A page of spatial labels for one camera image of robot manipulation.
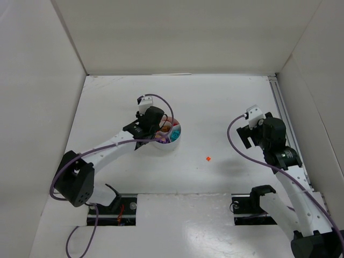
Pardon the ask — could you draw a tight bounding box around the purple butterfly lego brick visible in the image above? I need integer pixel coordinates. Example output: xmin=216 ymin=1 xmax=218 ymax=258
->
xmin=156 ymin=137 xmax=170 ymax=144

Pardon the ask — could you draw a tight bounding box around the brown lego plate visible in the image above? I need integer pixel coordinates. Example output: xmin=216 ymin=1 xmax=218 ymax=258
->
xmin=160 ymin=120 xmax=173 ymax=133

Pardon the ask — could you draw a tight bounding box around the teal square lego brick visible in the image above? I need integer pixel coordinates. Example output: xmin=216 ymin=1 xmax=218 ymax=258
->
xmin=169 ymin=130 xmax=181 ymax=142

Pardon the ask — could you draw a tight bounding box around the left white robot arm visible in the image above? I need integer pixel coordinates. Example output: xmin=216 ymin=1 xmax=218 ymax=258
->
xmin=50 ymin=106 xmax=164 ymax=211

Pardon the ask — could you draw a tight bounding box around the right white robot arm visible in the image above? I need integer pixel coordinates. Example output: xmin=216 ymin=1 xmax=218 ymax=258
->
xmin=237 ymin=106 xmax=343 ymax=257

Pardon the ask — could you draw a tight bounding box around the white divided round container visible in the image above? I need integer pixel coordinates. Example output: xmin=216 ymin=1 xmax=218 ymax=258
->
xmin=152 ymin=116 xmax=182 ymax=151

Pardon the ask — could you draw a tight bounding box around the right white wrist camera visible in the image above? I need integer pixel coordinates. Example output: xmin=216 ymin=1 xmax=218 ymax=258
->
xmin=246 ymin=105 xmax=265 ymax=130

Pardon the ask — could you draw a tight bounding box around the aluminium rail right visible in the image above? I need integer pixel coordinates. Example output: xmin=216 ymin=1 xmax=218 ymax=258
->
xmin=268 ymin=76 xmax=314 ymax=191

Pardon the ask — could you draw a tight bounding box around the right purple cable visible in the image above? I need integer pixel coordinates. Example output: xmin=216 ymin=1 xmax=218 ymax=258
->
xmin=227 ymin=115 xmax=344 ymax=234

